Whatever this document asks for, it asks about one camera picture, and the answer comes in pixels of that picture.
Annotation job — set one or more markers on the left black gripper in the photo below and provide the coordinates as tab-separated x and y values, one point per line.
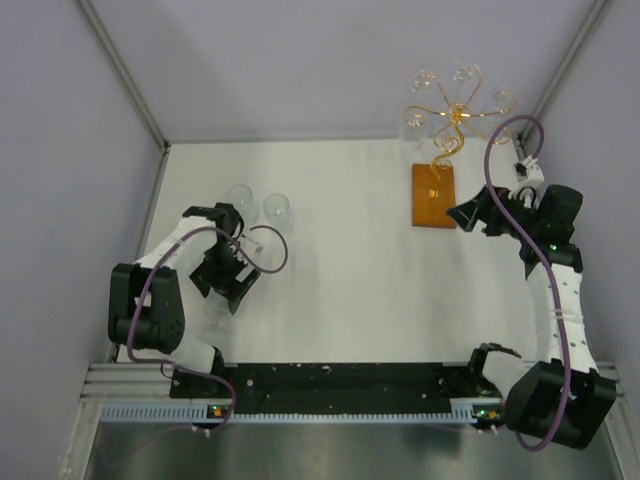
204	280

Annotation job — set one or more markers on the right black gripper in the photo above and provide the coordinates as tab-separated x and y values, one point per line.
468	214

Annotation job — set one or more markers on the wine glass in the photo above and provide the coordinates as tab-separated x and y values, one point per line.
504	99
217	318
242	198
464	73
424	82
278	212

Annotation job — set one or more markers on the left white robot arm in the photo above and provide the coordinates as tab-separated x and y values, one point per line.
159	303

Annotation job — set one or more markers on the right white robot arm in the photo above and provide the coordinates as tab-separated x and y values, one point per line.
561	398

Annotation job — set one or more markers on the orange wooden rack base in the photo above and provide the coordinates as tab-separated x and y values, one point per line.
433	194

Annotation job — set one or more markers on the gold wire glass rack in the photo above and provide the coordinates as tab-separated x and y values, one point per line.
446	116

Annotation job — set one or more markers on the right aluminium frame post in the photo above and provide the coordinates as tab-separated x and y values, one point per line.
567	41

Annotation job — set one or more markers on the aluminium frame post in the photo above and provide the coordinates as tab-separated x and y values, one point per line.
121	71
567	41

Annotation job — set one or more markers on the grey slotted cable duct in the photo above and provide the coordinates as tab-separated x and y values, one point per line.
457	411

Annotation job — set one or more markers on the left aluminium frame post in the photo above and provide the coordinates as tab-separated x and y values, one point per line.
121	71

